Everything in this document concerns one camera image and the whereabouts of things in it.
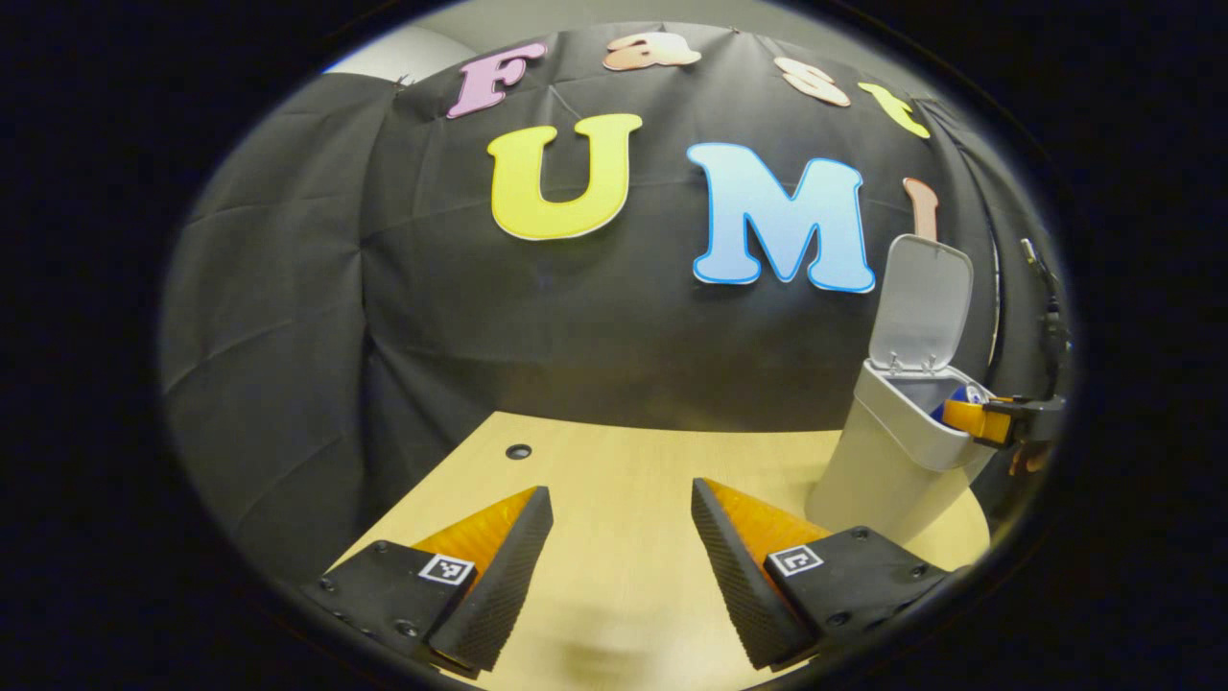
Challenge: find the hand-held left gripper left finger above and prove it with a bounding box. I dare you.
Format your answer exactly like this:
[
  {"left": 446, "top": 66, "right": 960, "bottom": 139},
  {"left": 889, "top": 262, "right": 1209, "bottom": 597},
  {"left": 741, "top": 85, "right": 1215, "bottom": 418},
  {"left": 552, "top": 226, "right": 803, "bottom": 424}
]
[{"left": 299, "top": 485, "right": 555, "bottom": 678}]

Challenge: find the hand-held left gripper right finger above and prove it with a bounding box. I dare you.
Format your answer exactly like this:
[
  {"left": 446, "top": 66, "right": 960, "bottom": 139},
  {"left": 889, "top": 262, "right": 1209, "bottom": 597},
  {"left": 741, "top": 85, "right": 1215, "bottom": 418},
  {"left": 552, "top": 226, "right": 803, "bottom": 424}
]
[{"left": 691, "top": 478, "right": 960, "bottom": 671}]

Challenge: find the blue pop can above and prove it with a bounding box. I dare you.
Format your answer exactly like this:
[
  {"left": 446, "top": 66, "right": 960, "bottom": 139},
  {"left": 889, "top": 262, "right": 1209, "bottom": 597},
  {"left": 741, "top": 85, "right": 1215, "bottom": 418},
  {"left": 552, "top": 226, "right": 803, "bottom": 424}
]
[{"left": 929, "top": 382, "right": 989, "bottom": 423}]

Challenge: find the white desktop garbage bin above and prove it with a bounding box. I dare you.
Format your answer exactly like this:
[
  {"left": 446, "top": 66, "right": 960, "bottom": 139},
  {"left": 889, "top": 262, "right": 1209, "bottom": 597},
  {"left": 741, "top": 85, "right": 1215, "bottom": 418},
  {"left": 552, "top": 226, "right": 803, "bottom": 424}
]
[{"left": 806, "top": 234, "right": 999, "bottom": 546}]

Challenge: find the black backdrop cloth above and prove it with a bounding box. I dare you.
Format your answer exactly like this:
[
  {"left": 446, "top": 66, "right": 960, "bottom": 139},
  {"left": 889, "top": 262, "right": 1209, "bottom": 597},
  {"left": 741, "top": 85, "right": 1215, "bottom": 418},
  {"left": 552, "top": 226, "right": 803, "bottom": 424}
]
[{"left": 158, "top": 21, "right": 1071, "bottom": 577}]

